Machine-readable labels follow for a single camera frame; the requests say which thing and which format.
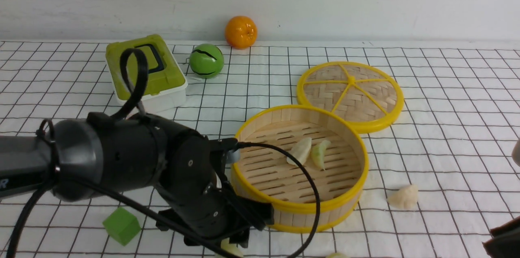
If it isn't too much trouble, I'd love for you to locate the orange toy fruit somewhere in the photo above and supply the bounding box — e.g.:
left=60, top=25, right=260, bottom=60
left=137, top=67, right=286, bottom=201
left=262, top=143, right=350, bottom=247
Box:
left=225, top=16, right=258, bottom=49

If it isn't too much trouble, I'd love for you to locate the white grid tablecloth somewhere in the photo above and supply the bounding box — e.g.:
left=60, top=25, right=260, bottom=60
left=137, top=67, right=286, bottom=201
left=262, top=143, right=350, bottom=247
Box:
left=0, top=38, right=520, bottom=258

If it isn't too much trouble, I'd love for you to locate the green lidded white box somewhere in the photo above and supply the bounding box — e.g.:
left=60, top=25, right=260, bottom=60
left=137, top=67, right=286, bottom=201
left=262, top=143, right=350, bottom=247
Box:
left=105, top=34, right=188, bottom=114

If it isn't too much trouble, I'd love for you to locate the pale dumpling bottom edge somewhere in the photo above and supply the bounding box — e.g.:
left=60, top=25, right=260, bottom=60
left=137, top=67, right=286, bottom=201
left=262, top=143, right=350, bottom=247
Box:
left=326, top=252, right=350, bottom=258

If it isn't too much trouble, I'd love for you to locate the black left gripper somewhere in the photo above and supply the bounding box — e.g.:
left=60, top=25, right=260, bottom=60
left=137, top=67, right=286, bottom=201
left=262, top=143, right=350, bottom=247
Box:
left=156, top=186, right=274, bottom=247

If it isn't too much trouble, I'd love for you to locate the cream white dumpling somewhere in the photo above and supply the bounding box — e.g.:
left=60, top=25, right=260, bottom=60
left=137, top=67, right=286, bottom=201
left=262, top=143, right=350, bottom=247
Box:
left=289, top=137, right=312, bottom=165

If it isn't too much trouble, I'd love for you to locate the pale green dumpling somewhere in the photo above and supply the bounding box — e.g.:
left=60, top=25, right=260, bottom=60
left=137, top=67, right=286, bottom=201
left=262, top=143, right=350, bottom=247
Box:
left=220, top=238, right=244, bottom=258
left=310, top=140, right=331, bottom=170

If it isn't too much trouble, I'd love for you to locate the bamboo steamer lid yellow rim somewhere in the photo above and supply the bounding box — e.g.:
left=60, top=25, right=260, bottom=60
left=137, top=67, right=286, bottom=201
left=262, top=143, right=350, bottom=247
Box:
left=297, top=61, right=405, bottom=134

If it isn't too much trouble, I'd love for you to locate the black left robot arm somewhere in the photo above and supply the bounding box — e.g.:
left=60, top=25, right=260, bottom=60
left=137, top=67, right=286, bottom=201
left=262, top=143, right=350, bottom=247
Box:
left=0, top=113, right=274, bottom=245

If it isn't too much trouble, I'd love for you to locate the pale green bottom dumpling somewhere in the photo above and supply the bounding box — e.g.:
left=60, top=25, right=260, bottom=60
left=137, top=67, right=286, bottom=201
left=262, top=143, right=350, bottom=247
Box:
left=220, top=238, right=244, bottom=258

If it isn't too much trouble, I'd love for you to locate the bamboo steamer tray yellow rim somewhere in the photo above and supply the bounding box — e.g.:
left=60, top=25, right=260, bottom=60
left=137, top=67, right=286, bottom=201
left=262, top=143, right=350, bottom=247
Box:
left=230, top=105, right=369, bottom=233

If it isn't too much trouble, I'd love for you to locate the green foam cube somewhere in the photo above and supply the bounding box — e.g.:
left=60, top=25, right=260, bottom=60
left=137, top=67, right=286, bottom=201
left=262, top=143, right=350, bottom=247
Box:
left=102, top=207, right=141, bottom=246

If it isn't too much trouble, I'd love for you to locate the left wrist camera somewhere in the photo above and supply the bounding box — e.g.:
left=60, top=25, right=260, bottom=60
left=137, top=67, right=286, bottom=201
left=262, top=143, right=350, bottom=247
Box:
left=209, top=138, right=241, bottom=164

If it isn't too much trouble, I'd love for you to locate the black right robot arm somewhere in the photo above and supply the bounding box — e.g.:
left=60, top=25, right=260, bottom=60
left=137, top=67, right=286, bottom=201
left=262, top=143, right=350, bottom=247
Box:
left=483, top=217, right=520, bottom=258

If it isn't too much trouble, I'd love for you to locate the green toy watermelon ball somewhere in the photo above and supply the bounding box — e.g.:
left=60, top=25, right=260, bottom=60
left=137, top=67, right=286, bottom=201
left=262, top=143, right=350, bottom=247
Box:
left=188, top=43, right=224, bottom=79

